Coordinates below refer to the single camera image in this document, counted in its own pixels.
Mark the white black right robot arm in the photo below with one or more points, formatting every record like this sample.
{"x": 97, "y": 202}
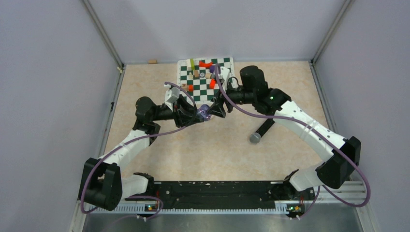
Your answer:
{"x": 338, "y": 154}

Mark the purple block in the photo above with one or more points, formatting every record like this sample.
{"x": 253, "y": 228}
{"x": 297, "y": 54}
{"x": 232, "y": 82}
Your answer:
{"x": 212, "y": 68}

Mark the aluminium frame rail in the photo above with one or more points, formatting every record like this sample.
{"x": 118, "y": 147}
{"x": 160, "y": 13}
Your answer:
{"x": 350, "y": 192}

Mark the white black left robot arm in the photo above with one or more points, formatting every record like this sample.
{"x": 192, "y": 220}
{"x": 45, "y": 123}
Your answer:
{"x": 102, "y": 184}

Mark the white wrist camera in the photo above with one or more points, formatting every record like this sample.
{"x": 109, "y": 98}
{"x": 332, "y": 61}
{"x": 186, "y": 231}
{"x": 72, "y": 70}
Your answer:
{"x": 171, "y": 96}
{"x": 227, "y": 79}

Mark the red cylinder block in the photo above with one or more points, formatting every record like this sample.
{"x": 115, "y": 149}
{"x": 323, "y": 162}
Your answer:
{"x": 212, "y": 84}

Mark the grey-blue earbud case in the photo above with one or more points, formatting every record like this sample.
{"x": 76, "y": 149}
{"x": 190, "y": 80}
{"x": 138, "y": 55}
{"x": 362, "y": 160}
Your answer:
{"x": 202, "y": 112}

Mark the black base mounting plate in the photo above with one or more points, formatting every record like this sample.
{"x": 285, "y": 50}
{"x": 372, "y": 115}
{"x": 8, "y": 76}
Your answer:
{"x": 226, "y": 195}

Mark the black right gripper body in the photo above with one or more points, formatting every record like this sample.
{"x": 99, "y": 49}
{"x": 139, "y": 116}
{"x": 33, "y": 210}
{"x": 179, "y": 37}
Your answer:
{"x": 221, "y": 97}

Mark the black microphone grey head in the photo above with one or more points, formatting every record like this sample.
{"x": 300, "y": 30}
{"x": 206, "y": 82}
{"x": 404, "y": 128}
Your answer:
{"x": 255, "y": 138}

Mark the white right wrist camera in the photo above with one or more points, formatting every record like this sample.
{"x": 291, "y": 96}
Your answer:
{"x": 227, "y": 79}

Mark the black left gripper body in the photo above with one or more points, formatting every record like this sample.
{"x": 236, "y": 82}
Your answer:
{"x": 179, "y": 117}

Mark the yellow-green block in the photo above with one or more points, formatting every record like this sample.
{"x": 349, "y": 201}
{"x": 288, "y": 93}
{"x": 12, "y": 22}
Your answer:
{"x": 191, "y": 64}

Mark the green white chessboard mat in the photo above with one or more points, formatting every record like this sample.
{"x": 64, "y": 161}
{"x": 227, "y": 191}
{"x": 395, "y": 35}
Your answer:
{"x": 201, "y": 94}

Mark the red arch block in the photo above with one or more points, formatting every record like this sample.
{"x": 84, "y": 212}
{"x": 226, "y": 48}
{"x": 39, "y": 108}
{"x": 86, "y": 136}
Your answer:
{"x": 205, "y": 64}

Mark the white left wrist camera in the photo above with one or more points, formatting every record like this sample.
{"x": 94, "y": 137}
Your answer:
{"x": 171, "y": 96}

